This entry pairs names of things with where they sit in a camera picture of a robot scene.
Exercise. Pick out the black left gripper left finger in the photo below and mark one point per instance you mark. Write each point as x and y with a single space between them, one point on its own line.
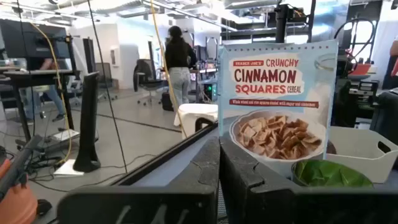
140 205

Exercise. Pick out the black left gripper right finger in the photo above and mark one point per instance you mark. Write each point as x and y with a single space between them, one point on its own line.
280 205

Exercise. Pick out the cinnamon squares cereal box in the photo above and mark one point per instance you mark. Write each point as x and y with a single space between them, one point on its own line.
273 93

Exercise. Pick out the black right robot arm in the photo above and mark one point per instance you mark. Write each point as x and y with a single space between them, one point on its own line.
341 105

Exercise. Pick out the green faceted glass cup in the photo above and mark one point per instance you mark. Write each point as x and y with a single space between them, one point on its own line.
329 174

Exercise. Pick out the white plastic bin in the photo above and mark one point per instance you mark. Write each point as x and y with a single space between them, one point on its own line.
357 149

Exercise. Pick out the black floor stand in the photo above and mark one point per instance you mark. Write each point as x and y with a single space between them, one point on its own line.
87 124

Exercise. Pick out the white floor power strip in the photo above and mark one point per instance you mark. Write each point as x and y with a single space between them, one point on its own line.
63 135

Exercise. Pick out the white trash bin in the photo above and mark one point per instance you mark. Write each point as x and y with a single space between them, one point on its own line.
196 115

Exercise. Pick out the black bag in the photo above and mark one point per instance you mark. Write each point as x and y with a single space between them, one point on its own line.
167 101

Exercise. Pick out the orange shop vacuum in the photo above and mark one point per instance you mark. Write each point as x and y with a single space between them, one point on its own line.
15 202
18 168

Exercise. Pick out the black office chair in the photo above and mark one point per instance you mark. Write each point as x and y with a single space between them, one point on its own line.
104 74
146 74

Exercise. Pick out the computer case green light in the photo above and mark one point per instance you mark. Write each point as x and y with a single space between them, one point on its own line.
210 90

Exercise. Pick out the person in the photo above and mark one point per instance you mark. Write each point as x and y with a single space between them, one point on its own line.
178 62
46 93
392 62

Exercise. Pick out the black standing desk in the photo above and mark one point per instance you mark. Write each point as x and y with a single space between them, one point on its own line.
37 74

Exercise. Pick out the black monitor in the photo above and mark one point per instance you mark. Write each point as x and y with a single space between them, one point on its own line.
31 40

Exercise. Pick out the black table frame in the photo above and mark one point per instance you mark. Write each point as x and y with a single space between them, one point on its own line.
161 155

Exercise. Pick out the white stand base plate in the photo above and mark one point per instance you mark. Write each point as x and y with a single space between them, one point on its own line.
66 169

